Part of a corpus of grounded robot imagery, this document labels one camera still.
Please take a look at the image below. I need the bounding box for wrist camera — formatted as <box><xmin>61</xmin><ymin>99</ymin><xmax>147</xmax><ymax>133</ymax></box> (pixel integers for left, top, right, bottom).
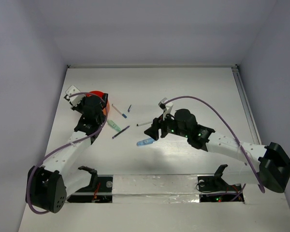
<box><xmin>64</xmin><ymin>85</ymin><xmax>80</xmax><ymax>102</ymax></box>
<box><xmin>158</xmin><ymin>98</ymin><xmax>173</xmax><ymax>120</ymax></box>

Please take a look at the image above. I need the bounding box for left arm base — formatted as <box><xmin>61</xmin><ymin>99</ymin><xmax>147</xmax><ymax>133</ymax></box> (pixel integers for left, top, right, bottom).
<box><xmin>67</xmin><ymin>166</ymin><xmax>113</xmax><ymax>203</ymax></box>

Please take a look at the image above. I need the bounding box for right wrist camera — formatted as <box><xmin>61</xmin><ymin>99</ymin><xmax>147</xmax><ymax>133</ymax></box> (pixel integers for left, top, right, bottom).
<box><xmin>158</xmin><ymin>98</ymin><xmax>173</xmax><ymax>120</ymax></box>

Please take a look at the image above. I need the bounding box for orange highlighter black body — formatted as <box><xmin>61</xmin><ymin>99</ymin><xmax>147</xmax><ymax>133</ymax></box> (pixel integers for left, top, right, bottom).
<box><xmin>102</xmin><ymin>93</ymin><xmax>108</xmax><ymax>103</ymax></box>

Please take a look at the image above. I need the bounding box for purple pen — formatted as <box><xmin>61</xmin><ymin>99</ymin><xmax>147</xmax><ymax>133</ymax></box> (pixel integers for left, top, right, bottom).
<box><xmin>112</xmin><ymin>125</ymin><xmax>130</xmax><ymax>139</ymax></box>

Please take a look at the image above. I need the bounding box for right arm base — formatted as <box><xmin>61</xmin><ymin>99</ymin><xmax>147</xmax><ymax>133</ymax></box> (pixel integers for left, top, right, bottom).
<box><xmin>195</xmin><ymin>164</ymin><xmax>245</xmax><ymax>203</ymax></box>

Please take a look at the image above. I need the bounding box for blue capped white marker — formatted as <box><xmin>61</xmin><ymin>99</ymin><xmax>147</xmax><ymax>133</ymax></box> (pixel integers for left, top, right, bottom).
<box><xmin>112</xmin><ymin>104</ymin><xmax>127</xmax><ymax>118</ymax></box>

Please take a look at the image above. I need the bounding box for orange round container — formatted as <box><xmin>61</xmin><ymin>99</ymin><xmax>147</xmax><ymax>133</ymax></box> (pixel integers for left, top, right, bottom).
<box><xmin>86</xmin><ymin>90</ymin><xmax>110</xmax><ymax>115</ymax></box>

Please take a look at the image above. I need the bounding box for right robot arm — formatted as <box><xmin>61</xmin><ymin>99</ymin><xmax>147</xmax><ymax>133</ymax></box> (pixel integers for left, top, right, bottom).
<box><xmin>144</xmin><ymin>109</ymin><xmax>290</xmax><ymax>193</ymax></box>

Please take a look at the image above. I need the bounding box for green correction tape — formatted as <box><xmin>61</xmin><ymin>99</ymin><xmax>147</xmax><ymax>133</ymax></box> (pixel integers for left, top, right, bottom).
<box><xmin>107</xmin><ymin>119</ymin><xmax>121</xmax><ymax>131</ymax></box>

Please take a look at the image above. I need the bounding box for aluminium side rail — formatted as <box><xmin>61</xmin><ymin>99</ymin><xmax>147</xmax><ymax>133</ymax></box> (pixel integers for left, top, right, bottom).
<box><xmin>232</xmin><ymin>67</ymin><xmax>270</xmax><ymax>171</ymax></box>

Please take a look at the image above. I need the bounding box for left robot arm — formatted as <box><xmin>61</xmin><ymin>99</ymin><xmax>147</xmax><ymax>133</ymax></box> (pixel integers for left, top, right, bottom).
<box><xmin>26</xmin><ymin>91</ymin><xmax>108</xmax><ymax>215</ymax></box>

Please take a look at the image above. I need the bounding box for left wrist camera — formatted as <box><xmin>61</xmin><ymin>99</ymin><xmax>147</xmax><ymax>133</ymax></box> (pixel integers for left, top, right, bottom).
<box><xmin>64</xmin><ymin>85</ymin><xmax>80</xmax><ymax>102</ymax></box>

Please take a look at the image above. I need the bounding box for black capped white marker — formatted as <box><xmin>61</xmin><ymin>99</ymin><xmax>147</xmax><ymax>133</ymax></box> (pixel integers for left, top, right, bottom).
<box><xmin>136</xmin><ymin>121</ymin><xmax>152</xmax><ymax>127</ymax></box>

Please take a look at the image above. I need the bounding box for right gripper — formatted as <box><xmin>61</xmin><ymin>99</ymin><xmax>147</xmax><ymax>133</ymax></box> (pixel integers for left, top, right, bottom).
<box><xmin>144</xmin><ymin>110</ymin><xmax>189</xmax><ymax>141</ymax></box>

